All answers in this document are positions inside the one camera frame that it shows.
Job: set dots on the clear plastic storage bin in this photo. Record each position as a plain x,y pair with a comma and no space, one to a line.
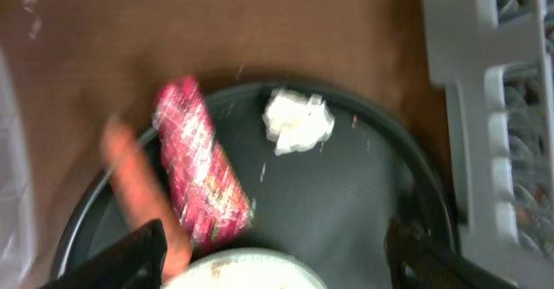
18,235

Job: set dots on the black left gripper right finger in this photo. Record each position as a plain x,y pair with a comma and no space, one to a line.
417,261

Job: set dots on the orange carrot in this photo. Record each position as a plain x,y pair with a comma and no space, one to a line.
139,193

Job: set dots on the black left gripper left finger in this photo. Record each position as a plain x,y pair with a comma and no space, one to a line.
134,262

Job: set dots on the round black serving tray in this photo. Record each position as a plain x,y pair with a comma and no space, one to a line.
329,207

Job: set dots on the grey plate with food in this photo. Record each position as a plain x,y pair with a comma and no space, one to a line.
247,268

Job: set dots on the grey dishwasher rack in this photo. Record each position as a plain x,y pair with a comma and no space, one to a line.
494,59

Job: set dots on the red snack wrapper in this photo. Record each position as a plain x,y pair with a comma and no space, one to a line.
206,194

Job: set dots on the white tissue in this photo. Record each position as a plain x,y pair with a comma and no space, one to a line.
296,123

